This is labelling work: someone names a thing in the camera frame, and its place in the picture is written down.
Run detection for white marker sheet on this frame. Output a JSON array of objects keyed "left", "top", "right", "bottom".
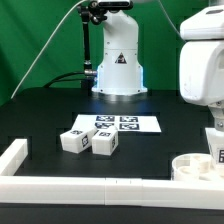
[{"left": 73, "top": 114, "right": 161, "bottom": 133}]

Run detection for black camera on mount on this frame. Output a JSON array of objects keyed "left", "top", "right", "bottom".
[{"left": 91, "top": 0, "right": 133, "bottom": 10}]

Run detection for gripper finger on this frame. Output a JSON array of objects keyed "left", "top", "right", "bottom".
[{"left": 209, "top": 101, "right": 224, "bottom": 131}]

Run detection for white fence wall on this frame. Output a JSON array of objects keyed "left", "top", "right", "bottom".
[
  {"left": 0, "top": 176, "right": 224, "bottom": 210},
  {"left": 0, "top": 139, "right": 28, "bottom": 176}
]

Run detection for black cables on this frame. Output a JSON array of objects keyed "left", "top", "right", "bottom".
[{"left": 43, "top": 69, "right": 98, "bottom": 89}]

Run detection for white round stool seat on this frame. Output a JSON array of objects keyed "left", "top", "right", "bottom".
[{"left": 171, "top": 153, "right": 224, "bottom": 182}]

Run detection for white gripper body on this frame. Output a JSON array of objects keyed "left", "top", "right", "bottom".
[{"left": 179, "top": 41, "right": 224, "bottom": 106}]

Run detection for white cable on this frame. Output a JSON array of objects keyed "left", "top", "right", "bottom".
[{"left": 10, "top": 0, "right": 88, "bottom": 100}]

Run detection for white front fence wall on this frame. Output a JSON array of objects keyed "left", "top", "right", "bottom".
[{"left": 0, "top": 176, "right": 224, "bottom": 210}]

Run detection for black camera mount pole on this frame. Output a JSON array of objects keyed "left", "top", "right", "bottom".
[{"left": 77, "top": 1, "right": 106, "bottom": 70}]

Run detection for white left fence wall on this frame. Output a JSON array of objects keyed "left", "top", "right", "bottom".
[{"left": 0, "top": 139, "right": 28, "bottom": 176}]

